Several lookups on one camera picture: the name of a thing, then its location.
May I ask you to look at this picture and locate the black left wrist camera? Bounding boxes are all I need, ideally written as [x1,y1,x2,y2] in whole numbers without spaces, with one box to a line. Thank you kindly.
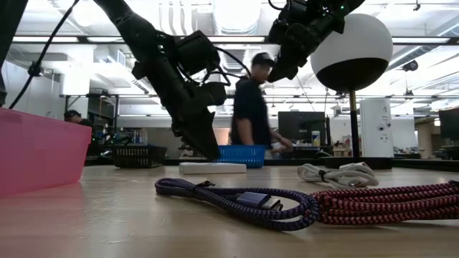
[174,30,222,77]

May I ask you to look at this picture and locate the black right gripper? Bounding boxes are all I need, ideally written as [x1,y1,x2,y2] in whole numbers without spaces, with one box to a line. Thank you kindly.
[267,0,346,83]

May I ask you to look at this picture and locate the silver ventilation duct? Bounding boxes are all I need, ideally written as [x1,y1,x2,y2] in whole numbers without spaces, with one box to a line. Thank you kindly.
[211,0,262,72]

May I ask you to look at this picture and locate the pink plastic bin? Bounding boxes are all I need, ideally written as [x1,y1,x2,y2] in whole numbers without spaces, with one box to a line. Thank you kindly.
[0,107,93,199]

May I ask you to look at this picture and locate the black ceiling spotlight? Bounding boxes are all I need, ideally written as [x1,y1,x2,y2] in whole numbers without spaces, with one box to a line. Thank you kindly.
[27,60,45,78]
[402,59,420,73]

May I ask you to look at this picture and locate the red braided USB cable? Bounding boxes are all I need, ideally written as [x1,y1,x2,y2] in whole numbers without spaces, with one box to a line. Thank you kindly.
[310,181,459,226]

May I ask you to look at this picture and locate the black plastic basket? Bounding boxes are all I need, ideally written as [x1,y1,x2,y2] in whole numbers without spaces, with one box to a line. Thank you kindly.
[111,144,168,169]

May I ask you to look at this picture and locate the black computer monitor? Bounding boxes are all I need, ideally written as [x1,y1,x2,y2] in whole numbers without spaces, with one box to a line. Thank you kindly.
[278,110,327,146]
[438,107,459,141]

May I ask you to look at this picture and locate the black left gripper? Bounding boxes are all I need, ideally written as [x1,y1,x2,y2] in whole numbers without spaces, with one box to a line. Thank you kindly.
[131,52,229,161]

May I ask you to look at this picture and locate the blue braided USB cable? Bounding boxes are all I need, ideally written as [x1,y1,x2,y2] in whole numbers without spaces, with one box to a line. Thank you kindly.
[154,178,321,233]

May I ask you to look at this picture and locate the person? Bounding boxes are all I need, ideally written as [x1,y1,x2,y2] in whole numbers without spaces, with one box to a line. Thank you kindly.
[229,52,294,156]
[63,109,98,157]

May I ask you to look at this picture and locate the flat white box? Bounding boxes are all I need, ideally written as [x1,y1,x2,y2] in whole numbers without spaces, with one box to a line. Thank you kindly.
[179,161,247,176]

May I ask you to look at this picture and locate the blue plastic basket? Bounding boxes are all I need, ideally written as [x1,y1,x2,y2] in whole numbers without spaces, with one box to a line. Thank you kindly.
[214,144,268,169]

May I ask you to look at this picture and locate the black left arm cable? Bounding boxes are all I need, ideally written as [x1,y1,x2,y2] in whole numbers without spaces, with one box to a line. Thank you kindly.
[8,0,80,110]

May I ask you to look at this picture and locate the white coiled cable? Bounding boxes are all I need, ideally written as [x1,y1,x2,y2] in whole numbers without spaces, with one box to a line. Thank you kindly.
[296,161,380,189]

